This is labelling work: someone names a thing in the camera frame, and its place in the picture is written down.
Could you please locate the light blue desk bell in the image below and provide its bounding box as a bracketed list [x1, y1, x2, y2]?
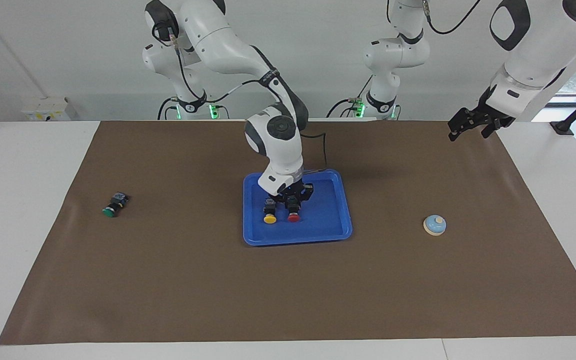
[423, 214, 447, 237]

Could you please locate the brown table mat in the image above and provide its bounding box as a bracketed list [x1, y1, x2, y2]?
[0, 119, 576, 346]

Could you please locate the black base cable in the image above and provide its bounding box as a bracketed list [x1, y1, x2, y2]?
[157, 97, 179, 121]
[325, 75, 374, 119]

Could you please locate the white wall socket box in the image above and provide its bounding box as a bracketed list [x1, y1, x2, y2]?
[22, 97, 76, 122]

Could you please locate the green push button switch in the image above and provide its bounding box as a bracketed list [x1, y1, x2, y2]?
[102, 191, 130, 219]

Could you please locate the black right base cable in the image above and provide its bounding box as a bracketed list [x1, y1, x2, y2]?
[157, 97, 179, 121]

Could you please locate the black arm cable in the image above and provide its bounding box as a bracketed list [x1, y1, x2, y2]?
[153, 20, 329, 176]
[420, 0, 484, 36]

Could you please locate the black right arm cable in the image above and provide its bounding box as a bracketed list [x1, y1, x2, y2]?
[153, 20, 329, 176]

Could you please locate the black left base cable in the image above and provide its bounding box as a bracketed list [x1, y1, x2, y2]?
[325, 75, 374, 119]

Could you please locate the blue plastic tray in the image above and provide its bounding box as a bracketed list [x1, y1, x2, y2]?
[242, 169, 353, 247]

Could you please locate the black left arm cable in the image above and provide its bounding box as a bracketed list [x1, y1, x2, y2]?
[420, 0, 484, 36]

